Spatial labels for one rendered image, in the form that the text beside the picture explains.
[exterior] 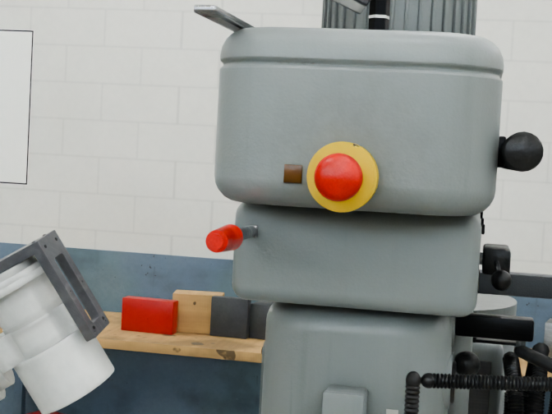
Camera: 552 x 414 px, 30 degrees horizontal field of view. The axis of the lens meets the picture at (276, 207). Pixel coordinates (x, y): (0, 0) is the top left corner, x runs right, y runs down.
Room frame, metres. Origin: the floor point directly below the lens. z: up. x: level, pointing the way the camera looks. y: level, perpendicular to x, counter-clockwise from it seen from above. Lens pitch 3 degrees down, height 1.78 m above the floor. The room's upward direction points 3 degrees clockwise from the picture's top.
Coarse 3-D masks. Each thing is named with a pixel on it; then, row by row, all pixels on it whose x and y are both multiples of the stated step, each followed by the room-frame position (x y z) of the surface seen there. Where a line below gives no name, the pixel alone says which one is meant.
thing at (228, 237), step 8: (232, 224) 0.91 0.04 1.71; (216, 232) 0.87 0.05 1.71; (224, 232) 0.87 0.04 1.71; (232, 232) 0.89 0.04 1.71; (240, 232) 0.91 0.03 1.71; (248, 232) 0.96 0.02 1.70; (256, 232) 1.00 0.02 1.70; (208, 240) 0.87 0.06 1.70; (216, 240) 0.86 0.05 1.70; (224, 240) 0.87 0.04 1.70; (232, 240) 0.88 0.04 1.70; (240, 240) 0.91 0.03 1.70; (208, 248) 0.87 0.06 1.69; (216, 248) 0.87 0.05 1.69; (224, 248) 0.87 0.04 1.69; (232, 248) 0.90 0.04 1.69
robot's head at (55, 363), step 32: (32, 288) 0.78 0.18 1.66; (0, 320) 0.78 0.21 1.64; (32, 320) 0.78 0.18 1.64; (64, 320) 0.79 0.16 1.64; (0, 352) 0.78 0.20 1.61; (32, 352) 0.78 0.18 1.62; (64, 352) 0.77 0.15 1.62; (96, 352) 0.79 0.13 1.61; (0, 384) 0.78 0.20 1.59; (32, 384) 0.78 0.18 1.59; (64, 384) 0.77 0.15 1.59; (96, 384) 0.78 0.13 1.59
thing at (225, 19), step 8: (200, 8) 0.86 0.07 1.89; (208, 8) 0.86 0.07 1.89; (216, 8) 0.86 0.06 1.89; (208, 16) 0.89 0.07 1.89; (216, 16) 0.88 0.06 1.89; (224, 16) 0.89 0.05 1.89; (232, 16) 0.91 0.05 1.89; (224, 24) 0.93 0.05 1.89; (232, 24) 0.93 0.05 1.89; (240, 24) 0.94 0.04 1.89; (248, 24) 0.97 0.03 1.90
